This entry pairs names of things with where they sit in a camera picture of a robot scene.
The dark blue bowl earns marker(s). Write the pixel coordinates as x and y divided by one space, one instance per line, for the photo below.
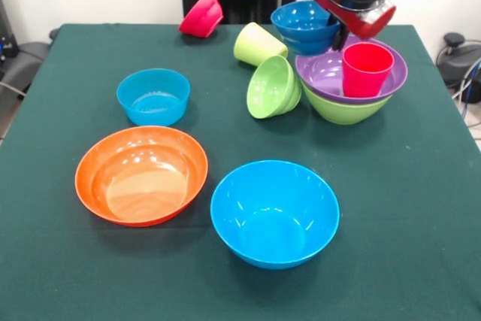
300 28

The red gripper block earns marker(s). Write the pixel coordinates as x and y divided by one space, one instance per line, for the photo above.
355 22

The large light blue bowl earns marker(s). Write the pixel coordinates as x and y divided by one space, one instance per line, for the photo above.
274 231

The large green bowl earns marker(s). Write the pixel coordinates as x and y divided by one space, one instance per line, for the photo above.
345 112

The black box device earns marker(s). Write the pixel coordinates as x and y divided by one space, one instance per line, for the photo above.
7 35

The orange plastic bowl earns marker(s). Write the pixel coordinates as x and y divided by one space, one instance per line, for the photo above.
143 189

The red plastic cup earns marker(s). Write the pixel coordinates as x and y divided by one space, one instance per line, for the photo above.
366 73

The pink plastic bowl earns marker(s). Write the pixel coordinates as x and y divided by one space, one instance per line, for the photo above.
201 16

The ribbed light blue bowl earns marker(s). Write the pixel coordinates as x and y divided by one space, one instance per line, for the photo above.
150 106

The green plastic cup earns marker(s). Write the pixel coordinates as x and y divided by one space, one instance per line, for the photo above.
255 44

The dark green table cloth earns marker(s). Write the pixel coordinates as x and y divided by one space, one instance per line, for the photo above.
376 279

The small ribbed green bowl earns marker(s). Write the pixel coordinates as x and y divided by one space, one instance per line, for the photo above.
268 88

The purple plastic bowl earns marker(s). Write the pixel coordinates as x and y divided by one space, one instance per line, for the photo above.
319 73

